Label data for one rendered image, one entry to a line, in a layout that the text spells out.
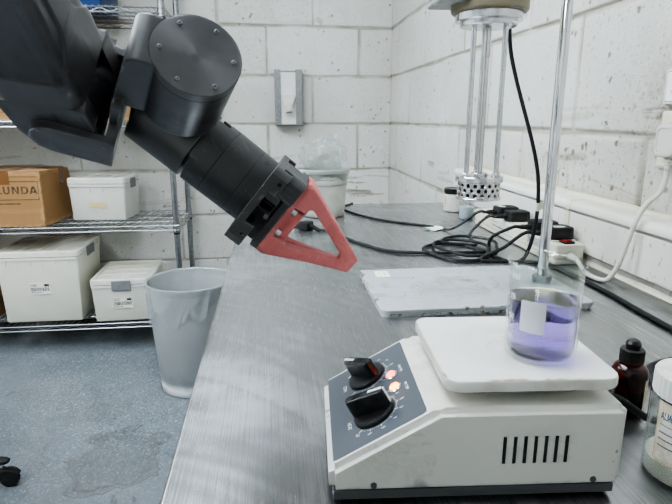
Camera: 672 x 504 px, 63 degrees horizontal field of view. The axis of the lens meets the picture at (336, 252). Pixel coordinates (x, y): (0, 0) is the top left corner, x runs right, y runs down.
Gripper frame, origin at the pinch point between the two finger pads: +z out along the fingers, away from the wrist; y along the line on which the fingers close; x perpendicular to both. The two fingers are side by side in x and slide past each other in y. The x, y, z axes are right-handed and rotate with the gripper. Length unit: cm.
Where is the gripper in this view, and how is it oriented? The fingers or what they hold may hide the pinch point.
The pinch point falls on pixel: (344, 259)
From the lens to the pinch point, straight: 45.6
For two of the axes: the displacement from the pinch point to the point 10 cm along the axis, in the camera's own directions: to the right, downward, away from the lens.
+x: -6.3, 7.5, 1.7
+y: -0.4, -2.6, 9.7
